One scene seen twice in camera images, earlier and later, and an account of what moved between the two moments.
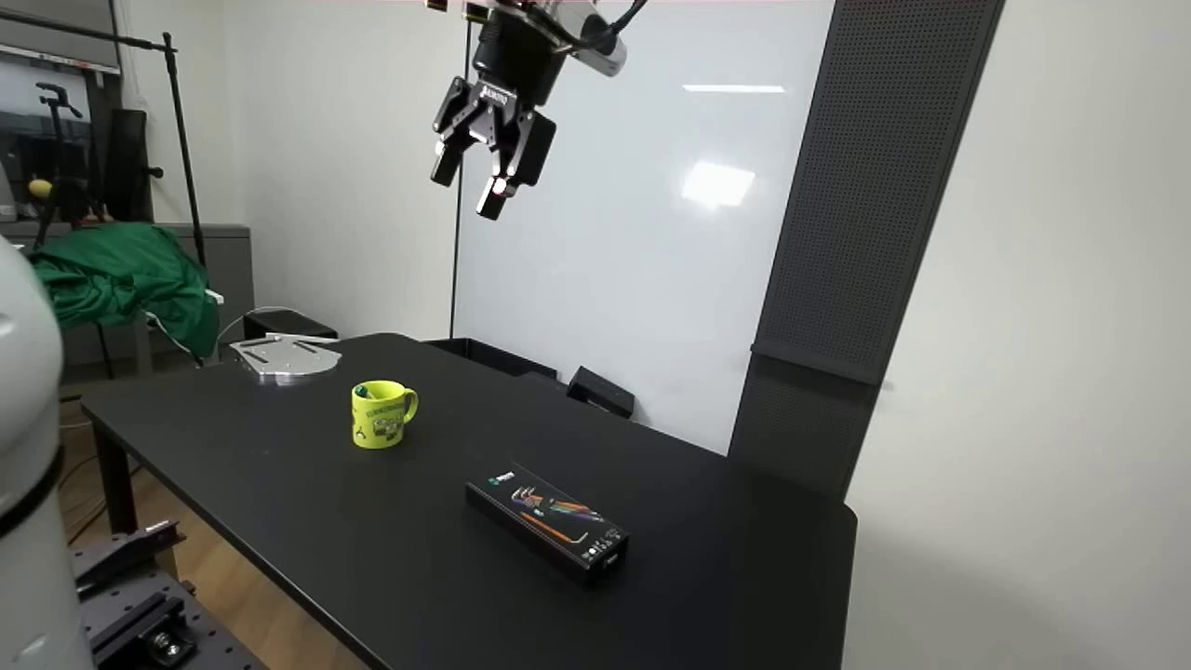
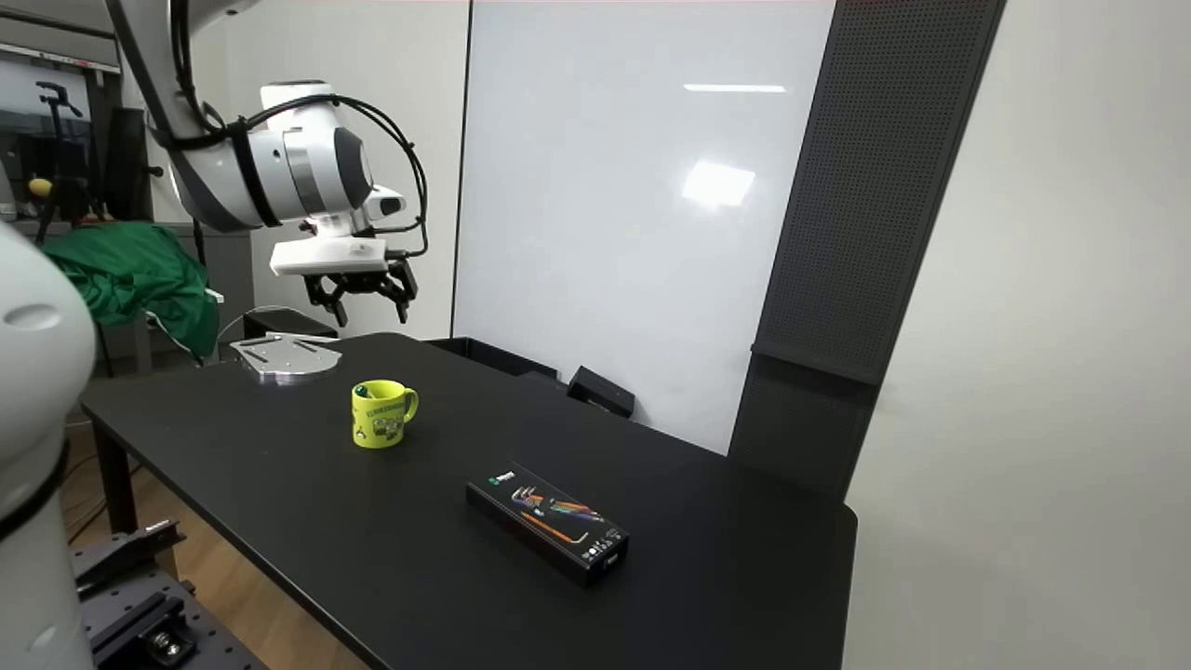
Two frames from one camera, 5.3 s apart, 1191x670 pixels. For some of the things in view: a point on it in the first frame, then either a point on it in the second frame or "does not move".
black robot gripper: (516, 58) → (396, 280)
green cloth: (100, 269) does not move
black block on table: (601, 391) does not move
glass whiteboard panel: (642, 248) does not move
